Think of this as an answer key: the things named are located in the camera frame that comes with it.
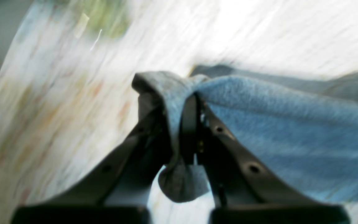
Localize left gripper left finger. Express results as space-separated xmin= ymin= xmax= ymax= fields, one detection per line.
xmin=11 ymin=93 xmax=170 ymax=224

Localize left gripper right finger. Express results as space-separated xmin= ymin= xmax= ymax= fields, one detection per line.
xmin=180 ymin=94 xmax=351 ymax=224

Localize grey t-shirt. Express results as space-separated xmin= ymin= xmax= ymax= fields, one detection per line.
xmin=132 ymin=66 xmax=358 ymax=203

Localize terrazzo pattern tablecloth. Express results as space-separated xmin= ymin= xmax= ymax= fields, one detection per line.
xmin=0 ymin=0 xmax=358 ymax=224

